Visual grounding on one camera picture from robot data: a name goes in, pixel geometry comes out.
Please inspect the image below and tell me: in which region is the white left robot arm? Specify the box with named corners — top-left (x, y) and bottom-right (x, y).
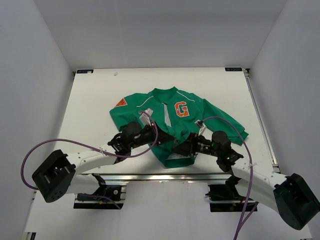
top-left (32, 122), bottom-right (175, 203)

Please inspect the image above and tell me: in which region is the blue right corner label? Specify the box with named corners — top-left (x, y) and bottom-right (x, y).
top-left (224, 67), bottom-right (243, 72)

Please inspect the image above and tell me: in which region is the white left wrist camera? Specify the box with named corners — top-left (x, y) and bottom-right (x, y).
top-left (139, 108), bottom-right (153, 126)

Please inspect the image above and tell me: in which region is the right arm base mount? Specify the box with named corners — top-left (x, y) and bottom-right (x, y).
top-left (205, 176), bottom-right (246, 213)

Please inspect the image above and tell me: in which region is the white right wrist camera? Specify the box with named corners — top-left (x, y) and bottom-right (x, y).
top-left (195, 120), bottom-right (207, 136)

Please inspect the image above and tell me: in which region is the aluminium table edge rail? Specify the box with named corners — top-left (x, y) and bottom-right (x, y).
top-left (99, 173), bottom-right (230, 182)

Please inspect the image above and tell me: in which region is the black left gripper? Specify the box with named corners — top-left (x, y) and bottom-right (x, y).
top-left (129, 121), bottom-right (174, 150)

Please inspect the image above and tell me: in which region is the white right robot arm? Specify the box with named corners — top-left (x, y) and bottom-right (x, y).
top-left (172, 131), bottom-right (320, 230)

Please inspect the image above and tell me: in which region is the blue left corner label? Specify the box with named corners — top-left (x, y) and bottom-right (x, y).
top-left (76, 69), bottom-right (94, 74)

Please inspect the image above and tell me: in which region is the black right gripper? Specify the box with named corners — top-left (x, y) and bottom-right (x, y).
top-left (172, 132), bottom-right (221, 158)

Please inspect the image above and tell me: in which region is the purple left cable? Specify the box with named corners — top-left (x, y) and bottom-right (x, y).
top-left (20, 109), bottom-right (159, 210)

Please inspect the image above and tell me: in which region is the blue corner label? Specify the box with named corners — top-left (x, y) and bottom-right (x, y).
top-left (224, 67), bottom-right (243, 72)
top-left (76, 69), bottom-right (94, 74)

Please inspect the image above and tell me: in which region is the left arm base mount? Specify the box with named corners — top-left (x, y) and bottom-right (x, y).
top-left (73, 173), bottom-right (126, 210)

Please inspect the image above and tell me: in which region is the green varsity jacket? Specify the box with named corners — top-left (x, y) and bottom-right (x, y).
top-left (108, 86), bottom-right (250, 169)

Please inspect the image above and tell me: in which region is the aluminium right side rail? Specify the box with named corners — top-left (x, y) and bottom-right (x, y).
top-left (242, 68), bottom-right (281, 173)

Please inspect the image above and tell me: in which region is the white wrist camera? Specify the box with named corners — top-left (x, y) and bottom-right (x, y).
top-left (139, 108), bottom-right (153, 126)
top-left (195, 120), bottom-right (207, 136)

